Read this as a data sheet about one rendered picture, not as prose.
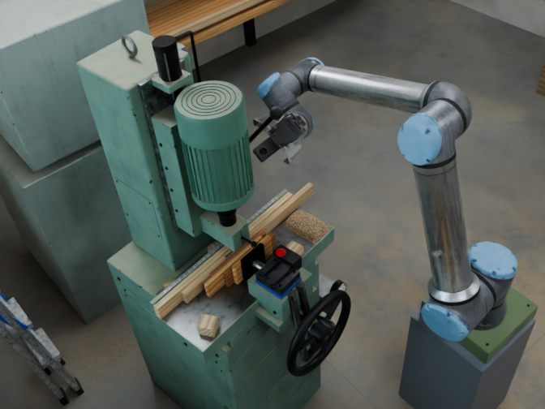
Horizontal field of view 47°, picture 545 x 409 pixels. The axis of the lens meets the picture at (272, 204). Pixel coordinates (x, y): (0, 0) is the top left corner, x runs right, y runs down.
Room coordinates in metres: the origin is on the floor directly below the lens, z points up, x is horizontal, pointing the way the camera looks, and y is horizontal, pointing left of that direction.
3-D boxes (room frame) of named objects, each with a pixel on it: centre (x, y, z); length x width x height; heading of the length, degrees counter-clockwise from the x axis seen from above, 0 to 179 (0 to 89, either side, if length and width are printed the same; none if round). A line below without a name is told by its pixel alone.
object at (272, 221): (1.35, 0.07, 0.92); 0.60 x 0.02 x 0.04; 135
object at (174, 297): (1.31, 0.15, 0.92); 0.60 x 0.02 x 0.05; 135
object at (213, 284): (1.24, 0.13, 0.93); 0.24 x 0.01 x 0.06; 135
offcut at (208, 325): (1.04, 0.21, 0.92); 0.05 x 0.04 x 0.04; 71
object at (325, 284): (1.38, -0.15, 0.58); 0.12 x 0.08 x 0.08; 45
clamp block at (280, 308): (1.16, 0.00, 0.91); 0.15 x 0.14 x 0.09; 135
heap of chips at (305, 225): (1.41, -0.10, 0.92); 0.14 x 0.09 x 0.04; 45
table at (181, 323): (1.22, 0.06, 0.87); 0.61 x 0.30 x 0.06; 135
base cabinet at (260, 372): (1.37, 0.22, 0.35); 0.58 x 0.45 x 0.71; 45
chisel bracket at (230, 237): (1.31, 0.15, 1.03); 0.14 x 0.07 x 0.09; 45
